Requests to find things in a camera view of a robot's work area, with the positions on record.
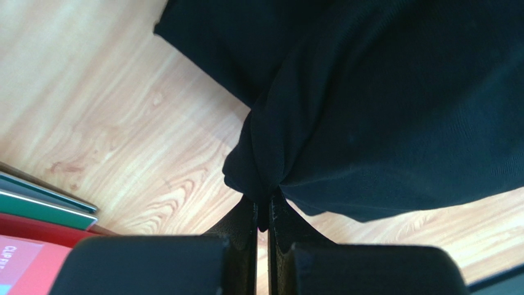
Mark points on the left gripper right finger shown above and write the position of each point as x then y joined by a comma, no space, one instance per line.
303,261

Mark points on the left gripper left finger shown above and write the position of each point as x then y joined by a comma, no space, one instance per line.
220,261

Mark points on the black floral t shirt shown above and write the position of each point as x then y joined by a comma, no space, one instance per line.
368,109

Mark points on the red ring binder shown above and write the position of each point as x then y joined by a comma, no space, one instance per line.
33,252

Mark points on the green ring binder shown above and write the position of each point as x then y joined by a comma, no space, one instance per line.
26,196

